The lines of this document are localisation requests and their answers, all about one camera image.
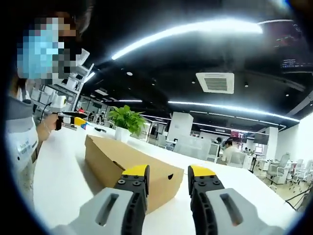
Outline brown cardboard shoe box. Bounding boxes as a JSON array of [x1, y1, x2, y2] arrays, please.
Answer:
[[84, 134, 185, 213]]

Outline square ceiling air vent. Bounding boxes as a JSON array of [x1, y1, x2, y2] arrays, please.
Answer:
[[195, 71, 235, 94]]

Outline white office chair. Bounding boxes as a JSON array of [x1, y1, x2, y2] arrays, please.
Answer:
[[266, 152, 292, 188]]

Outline white storage shelf rack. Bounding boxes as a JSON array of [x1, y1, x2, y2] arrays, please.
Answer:
[[31, 48, 96, 114]]

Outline dark hanging monitor screen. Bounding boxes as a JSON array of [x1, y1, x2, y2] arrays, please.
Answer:
[[280, 56, 313, 74]]

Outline black tripod stand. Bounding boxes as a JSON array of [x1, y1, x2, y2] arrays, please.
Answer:
[[285, 180, 313, 212]]

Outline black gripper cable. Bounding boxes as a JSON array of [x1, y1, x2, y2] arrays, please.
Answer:
[[40, 102, 52, 121]]

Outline red wall screen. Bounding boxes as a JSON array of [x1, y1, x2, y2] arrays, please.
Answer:
[[230, 130, 248, 140]]

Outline person's left hand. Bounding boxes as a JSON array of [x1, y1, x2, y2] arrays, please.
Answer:
[[36, 114, 59, 142]]

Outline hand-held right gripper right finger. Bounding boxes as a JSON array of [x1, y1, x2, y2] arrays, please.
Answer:
[[187, 164, 286, 235]]

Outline person's white grey shirt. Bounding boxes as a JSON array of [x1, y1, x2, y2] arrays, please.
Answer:
[[4, 94, 41, 172]]

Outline green plant in white pot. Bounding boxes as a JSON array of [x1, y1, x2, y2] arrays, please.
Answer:
[[107, 105, 147, 144]]

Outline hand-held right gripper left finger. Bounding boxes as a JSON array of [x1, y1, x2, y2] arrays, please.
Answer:
[[50, 164, 150, 235]]

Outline long ceiling light strip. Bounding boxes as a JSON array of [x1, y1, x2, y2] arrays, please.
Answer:
[[167, 100, 300, 122], [111, 17, 264, 61]]

